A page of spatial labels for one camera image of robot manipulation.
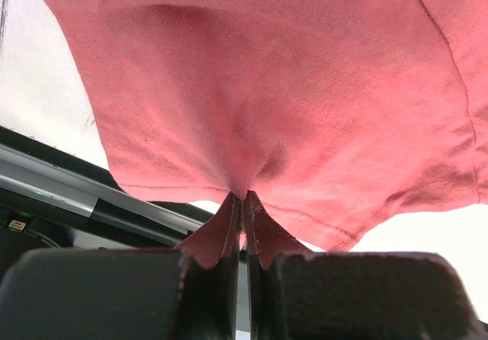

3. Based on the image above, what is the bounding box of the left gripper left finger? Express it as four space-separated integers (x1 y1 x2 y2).
1 194 239 339

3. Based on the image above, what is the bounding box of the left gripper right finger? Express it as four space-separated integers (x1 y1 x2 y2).
243 191 487 339

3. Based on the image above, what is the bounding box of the pink t shirt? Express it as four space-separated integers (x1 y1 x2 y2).
44 0 487 250

